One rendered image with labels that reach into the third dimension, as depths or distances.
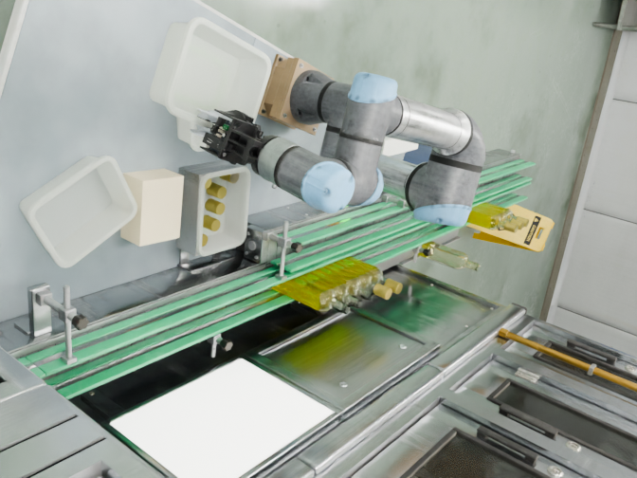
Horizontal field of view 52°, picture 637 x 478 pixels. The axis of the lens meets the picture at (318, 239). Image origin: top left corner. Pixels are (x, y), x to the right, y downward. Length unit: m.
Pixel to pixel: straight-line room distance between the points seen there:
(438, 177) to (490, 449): 0.66
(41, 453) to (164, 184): 0.83
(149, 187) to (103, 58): 0.30
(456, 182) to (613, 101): 6.15
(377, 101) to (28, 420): 0.69
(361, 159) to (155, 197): 0.66
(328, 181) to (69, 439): 0.50
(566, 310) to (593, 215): 1.17
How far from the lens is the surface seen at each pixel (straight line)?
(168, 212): 1.62
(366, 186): 1.08
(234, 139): 1.10
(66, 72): 1.48
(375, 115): 1.07
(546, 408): 1.88
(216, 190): 1.73
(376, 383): 1.70
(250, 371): 1.69
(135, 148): 1.61
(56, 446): 0.92
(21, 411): 0.99
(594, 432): 1.85
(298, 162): 1.01
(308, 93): 1.80
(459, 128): 1.34
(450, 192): 1.40
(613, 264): 7.76
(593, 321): 8.02
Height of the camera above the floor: 2.01
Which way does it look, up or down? 34 degrees down
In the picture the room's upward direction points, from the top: 112 degrees clockwise
